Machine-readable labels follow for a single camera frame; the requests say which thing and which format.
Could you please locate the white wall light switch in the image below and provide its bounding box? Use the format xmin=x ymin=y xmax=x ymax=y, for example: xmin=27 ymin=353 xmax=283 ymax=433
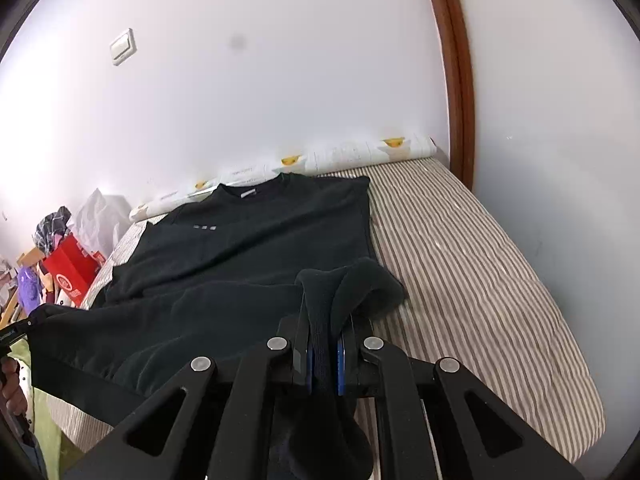
xmin=110 ymin=28 xmax=137 ymax=66

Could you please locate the purple bag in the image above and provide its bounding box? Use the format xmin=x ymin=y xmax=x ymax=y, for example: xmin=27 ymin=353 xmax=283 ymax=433
xmin=17 ymin=266 xmax=43 ymax=311

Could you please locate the white rolled blanket yellow print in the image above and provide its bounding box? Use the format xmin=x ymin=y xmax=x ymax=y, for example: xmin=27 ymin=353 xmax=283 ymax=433
xmin=129 ymin=132 xmax=436 ymax=223

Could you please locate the green cloth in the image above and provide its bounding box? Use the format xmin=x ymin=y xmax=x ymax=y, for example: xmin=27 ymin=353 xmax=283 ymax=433
xmin=29 ymin=345 xmax=66 ymax=480

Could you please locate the black sweatshirt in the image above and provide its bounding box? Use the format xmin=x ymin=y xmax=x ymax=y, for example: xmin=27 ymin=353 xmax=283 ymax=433
xmin=27 ymin=172 xmax=407 ymax=480

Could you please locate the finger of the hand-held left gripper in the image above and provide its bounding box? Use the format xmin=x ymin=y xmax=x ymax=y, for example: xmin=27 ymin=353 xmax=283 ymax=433
xmin=0 ymin=317 xmax=40 ymax=358

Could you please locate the white plastic bag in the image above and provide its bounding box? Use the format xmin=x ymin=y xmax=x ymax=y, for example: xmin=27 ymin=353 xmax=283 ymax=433
xmin=70 ymin=187 xmax=133 ymax=261

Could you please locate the plaid cloth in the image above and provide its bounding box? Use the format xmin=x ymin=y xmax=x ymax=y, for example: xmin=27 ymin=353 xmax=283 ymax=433
xmin=34 ymin=206 xmax=73 ymax=256

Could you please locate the person's left hand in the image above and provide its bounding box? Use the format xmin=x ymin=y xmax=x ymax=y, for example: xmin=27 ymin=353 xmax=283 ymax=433
xmin=0 ymin=357 xmax=27 ymax=417

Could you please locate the striped bed mattress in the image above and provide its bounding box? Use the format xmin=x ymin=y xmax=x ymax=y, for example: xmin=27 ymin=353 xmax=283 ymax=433
xmin=47 ymin=157 xmax=606 ymax=466

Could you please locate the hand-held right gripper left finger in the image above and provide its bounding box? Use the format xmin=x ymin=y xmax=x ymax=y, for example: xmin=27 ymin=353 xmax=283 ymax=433
xmin=62 ymin=310 xmax=313 ymax=480

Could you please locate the red paper bag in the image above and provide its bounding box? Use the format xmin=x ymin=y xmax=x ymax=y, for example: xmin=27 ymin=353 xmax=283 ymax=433
xmin=42 ymin=235 xmax=106 ymax=308

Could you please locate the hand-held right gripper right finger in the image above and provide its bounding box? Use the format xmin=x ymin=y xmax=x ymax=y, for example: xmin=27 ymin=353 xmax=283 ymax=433
xmin=337 ymin=320 xmax=586 ymax=480

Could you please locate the brown wooden door frame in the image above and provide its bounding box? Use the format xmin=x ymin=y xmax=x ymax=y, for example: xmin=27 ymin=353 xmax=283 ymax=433
xmin=419 ymin=0 xmax=476 ymax=191

